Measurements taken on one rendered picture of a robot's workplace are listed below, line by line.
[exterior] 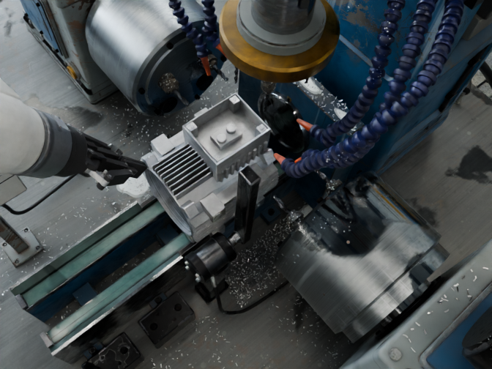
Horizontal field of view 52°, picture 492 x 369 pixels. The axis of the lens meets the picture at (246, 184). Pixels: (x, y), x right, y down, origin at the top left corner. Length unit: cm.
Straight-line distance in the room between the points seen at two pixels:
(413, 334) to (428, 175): 62
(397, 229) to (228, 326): 45
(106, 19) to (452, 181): 89
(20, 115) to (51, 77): 82
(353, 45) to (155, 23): 38
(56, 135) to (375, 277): 50
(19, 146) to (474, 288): 66
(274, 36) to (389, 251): 37
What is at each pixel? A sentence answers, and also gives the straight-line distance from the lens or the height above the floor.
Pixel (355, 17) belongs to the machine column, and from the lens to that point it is 96.
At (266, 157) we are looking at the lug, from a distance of 93.
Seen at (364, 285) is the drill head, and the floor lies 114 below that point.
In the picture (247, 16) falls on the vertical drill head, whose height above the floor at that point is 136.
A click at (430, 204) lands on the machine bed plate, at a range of 130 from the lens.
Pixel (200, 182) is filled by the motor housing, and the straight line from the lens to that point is 90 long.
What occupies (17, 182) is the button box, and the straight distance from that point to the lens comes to 100.
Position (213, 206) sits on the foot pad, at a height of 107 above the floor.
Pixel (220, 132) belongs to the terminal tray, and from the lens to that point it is 91.
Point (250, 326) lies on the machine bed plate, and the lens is 112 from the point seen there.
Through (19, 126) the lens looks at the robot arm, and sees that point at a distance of 64.
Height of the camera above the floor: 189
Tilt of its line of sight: 64 degrees down
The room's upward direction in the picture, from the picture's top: 6 degrees clockwise
